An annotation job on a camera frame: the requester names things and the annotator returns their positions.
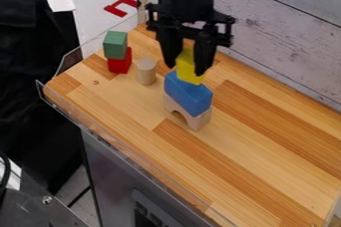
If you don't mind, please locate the wooden arch block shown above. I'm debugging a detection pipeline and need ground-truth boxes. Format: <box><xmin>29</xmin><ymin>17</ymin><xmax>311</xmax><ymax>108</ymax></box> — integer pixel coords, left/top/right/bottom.
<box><xmin>161</xmin><ymin>92</ymin><xmax>215</xmax><ymax>132</ymax></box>

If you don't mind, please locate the green cube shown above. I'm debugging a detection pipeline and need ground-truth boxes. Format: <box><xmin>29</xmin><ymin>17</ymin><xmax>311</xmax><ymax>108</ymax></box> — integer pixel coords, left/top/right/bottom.
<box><xmin>101</xmin><ymin>30</ymin><xmax>130</xmax><ymax>61</ymax></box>

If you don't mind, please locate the wooden cylinder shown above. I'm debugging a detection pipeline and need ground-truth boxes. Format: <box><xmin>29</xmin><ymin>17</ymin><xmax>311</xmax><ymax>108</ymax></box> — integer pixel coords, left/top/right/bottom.
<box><xmin>134</xmin><ymin>58</ymin><xmax>159</xmax><ymax>87</ymax></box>

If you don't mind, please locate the red cube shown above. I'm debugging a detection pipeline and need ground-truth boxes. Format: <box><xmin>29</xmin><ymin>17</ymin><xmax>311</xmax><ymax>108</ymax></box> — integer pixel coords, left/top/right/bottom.
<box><xmin>105</xmin><ymin>46</ymin><xmax>134</xmax><ymax>75</ymax></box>

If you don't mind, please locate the blue block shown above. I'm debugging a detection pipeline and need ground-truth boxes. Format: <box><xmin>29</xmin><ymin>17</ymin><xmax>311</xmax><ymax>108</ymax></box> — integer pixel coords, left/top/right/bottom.
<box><xmin>162</xmin><ymin>70</ymin><xmax>215</xmax><ymax>117</ymax></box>

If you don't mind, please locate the yellow cube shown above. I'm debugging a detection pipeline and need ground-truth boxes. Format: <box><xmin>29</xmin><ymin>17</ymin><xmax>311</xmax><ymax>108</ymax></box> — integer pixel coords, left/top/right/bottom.
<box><xmin>174</xmin><ymin>45</ymin><xmax>208</xmax><ymax>87</ymax></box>

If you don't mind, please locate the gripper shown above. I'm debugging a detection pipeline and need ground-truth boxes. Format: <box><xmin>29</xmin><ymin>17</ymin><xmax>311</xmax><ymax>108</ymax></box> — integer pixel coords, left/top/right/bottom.
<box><xmin>144</xmin><ymin>2</ymin><xmax>237</xmax><ymax>78</ymax></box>

